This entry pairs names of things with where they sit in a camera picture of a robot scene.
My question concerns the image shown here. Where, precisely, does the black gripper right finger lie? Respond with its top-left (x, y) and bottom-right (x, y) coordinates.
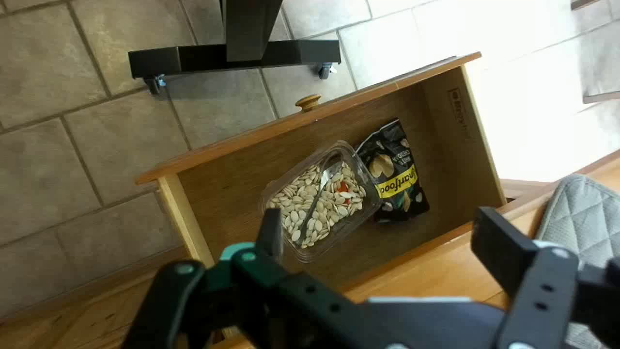
top-left (469, 206), bottom-right (620, 349)

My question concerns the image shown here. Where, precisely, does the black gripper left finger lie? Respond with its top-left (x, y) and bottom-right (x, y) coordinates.
top-left (121, 206), bottom-right (365, 349)

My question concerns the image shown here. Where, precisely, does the grey quilted pot holder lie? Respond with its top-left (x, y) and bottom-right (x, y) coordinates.
top-left (533, 173), bottom-right (620, 349)

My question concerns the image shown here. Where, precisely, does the wooden dresser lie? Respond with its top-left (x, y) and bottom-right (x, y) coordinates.
top-left (0, 152), bottom-right (620, 349)

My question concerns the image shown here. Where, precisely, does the open wooden drawer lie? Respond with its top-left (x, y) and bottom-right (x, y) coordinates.
top-left (134, 51), bottom-right (510, 289)

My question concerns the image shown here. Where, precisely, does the clear plastic nut container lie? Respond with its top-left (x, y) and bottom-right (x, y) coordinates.
top-left (260, 140), bottom-right (384, 260)

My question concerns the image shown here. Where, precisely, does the black snack bag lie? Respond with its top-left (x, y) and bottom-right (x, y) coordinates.
top-left (355, 117), bottom-right (433, 227)

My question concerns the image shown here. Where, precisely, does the round wooden drawer knob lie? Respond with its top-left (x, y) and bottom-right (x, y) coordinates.
top-left (295, 93), bottom-right (324, 113)

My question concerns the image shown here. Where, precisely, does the black robot stand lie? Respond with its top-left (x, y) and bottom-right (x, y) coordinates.
top-left (126, 0), bottom-right (343, 97)

